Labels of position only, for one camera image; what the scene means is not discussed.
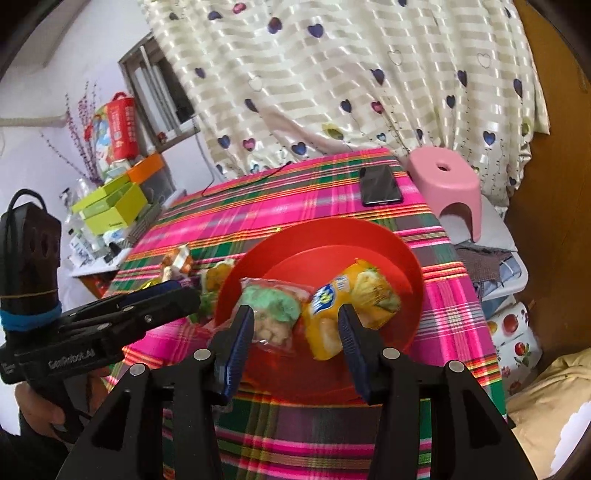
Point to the plaid tablecloth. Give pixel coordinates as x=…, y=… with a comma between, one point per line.
x=295, y=194

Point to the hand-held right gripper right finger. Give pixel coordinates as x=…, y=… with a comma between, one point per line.
x=355, y=357

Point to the clear storage box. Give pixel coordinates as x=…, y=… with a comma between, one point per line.
x=159, y=184

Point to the folded clothes pile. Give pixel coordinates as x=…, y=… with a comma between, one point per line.
x=485, y=263

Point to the beige cloth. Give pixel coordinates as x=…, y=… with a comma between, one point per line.
x=549, y=406

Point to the green snack packet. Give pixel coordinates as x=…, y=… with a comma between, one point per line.
x=272, y=300

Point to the red plastic bowl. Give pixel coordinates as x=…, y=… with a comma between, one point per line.
x=323, y=235

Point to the black smartphone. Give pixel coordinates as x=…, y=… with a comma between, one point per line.
x=381, y=184

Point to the wooden wardrobe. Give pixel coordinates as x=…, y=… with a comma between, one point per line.
x=554, y=207

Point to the white orange snack packet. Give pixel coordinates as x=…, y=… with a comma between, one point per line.
x=178, y=261

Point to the yellow striped snack packet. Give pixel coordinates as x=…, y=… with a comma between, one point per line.
x=217, y=277

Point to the orange box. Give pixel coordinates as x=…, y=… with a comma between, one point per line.
x=147, y=166

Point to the person's left hand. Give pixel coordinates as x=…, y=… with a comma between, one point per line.
x=37, y=410

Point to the purple flower branches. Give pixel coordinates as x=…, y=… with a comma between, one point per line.
x=85, y=138

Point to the fruit print white bag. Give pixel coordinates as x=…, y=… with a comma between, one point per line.
x=512, y=332

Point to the colourful printed bag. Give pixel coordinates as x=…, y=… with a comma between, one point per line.
x=101, y=134

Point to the green box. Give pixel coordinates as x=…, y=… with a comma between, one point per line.
x=104, y=191
x=122, y=207

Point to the pink plastic stool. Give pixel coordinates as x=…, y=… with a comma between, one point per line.
x=443, y=177

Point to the window frame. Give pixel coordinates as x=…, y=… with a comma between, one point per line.
x=138, y=69

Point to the heart print curtain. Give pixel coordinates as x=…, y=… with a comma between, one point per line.
x=323, y=69

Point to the white wall pipe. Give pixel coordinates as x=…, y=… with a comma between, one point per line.
x=27, y=121

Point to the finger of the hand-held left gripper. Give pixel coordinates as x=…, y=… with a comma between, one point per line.
x=152, y=307
x=154, y=288

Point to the red gift bag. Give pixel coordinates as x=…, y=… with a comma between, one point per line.
x=124, y=124

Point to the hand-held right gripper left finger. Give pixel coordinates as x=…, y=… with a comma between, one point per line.
x=238, y=353

